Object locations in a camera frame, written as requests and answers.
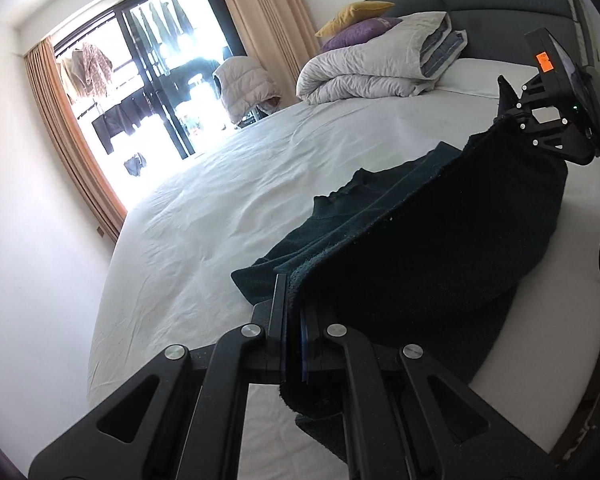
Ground black framed balcony door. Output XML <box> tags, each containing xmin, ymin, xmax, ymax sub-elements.
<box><xmin>52</xmin><ymin>0</ymin><xmax>248</xmax><ymax>211</ymax></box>

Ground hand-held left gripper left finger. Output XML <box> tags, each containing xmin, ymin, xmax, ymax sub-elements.
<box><xmin>27</xmin><ymin>274</ymin><xmax>288</xmax><ymax>480</ymax></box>

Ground dark green towel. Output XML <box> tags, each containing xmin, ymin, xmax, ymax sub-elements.
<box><xmin>230</xmin><ymin>76</ymin><xmax>570</xmax><ymax>466</ymax></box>

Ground folded grey duvet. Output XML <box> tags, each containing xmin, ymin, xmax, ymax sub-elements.
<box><xmin>296</xmin><ymin>11</ymin><xmax>468</xmax><ymax>106</ymax></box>

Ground beige curtain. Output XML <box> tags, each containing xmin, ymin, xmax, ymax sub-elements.
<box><xmin>24</xmin><ymin>39</ymin><xmax>128</xmax><ymax>242</ymax></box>
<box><xmin>210</xmin><ymin>0</ymin><xmax>321</xmax><ymax>106</ymax></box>

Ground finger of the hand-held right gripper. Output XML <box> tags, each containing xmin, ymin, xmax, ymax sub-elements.
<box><xmin>512</xmin><ymin>110</ymin><xmax>595</xmax><ymax>166</ymax></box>
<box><xmin>517</xmin><ymin>76</ymin><xmax>551</xmax><ymax>111</ymax></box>

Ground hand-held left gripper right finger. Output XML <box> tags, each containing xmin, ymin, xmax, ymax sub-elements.
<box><xmin>300</xmin><ymin>305</ymin><xmax>573</xmax><ymax>480</ymax></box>

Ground purple pillow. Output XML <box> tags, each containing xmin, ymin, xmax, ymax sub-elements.
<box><xmin>320</xmin><ymin>16</ymin><xmax>403</xmax><ymax>53</ymax></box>

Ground row of dark hanging laundry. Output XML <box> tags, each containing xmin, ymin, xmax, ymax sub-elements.
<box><xmin>91</xmin><ymin>87</ymin><xmax>181</xmax><ymax>153</ymax></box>

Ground flat white pillow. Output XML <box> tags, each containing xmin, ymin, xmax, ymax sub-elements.
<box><xmin>432</xmin><ymin>57</ymin><xmax>541</xmax><ymax>98</ymax></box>

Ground grey upholstered headboard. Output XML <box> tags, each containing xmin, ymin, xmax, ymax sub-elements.
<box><xmin>362</xmin><ymin>0</ymin><xmax>600</xmax><ymax>71</ymax></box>

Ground white sheeted bed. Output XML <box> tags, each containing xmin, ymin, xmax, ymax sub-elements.
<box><xmin>87</xmin><ymin>55</ymin><xmax>600</xmax><ymax>480</ymax></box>

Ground yellow pillow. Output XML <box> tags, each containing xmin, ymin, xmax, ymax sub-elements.
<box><xmin>315</xmin><ymin>1</ymin><xmax>396</xmax><ymax>38</ymax></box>

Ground green hanging jackets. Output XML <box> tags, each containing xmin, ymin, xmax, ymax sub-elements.
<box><xmin>130</xmin><ymin>0</ymin><xmax>193</xmax><ymax>48</ymax></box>

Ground floral hanging jacket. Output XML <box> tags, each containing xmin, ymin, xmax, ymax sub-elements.
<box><xmin>55</xmin><ymin>42</ymin><xmax>113</xmax><ymax>103</ymax></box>

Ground beige puffer vest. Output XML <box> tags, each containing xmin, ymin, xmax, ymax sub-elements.
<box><xmin>211</xmin><ymin>55</ymin><xmax>282</xmax><ymax>125</ymax></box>

